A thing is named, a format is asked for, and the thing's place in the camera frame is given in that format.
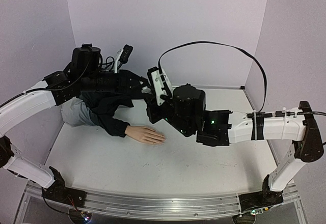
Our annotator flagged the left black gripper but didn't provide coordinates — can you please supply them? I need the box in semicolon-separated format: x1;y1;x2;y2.
81;69;151;95

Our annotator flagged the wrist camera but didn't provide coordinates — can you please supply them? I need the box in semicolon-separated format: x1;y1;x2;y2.
147;67;173;106
114;44;133;73

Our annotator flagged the aluminium front rail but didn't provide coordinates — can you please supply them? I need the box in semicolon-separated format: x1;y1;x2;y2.
26;182;302;220

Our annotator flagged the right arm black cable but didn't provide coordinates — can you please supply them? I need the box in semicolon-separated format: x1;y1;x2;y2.
157;40;267;114

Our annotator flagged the black grey jacket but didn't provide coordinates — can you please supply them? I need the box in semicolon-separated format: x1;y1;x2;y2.
61;92;133;137

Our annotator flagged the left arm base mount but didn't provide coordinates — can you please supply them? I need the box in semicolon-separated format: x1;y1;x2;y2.
42;166;87;207

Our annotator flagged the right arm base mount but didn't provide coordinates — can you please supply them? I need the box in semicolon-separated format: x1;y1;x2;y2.
239;175;283;212

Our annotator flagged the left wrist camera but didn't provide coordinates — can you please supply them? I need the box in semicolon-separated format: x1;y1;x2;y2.
114;44;133;73

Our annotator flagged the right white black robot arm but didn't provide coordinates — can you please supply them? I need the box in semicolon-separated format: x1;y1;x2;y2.
145;84;325;192

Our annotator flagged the mannequin hand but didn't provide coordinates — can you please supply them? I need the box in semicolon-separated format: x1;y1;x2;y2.
125;126;166;145

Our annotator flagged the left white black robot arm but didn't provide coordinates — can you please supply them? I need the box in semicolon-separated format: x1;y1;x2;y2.
1;44;149;202

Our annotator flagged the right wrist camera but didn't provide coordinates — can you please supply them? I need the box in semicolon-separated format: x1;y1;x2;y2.
147;67;173;106

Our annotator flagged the clear nail polish bottle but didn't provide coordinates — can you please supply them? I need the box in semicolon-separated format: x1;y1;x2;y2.
142;87;152;96

